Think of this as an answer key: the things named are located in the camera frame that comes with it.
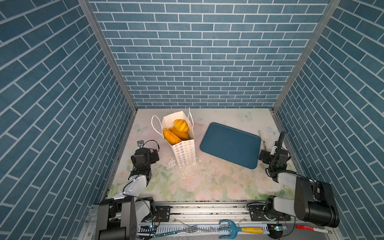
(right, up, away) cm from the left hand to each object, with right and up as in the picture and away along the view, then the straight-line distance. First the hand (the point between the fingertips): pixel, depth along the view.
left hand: (146, 151), depth 89 cm
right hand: (+76, 0, +3) cm, 76 cm away
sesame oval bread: (+17, +9, -13) cm, 23 cm away
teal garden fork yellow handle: (+48, -32, -21) cm, 61 cm away
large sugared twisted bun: (+22, +10, -5) cm, 25 cm away
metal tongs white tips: (+76, +6, +13) cm, 77 cm away
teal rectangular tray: (+58, +1, +10) cm, 59 cm away
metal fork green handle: (+27, -33, -20) cm, 47 cm away
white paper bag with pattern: (+24, +2, -12) cm, 27 cm away
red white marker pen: (+86, -33, -20) cm, 94 cm away
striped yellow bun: (+22, +15, -7) cm, 27 cm away
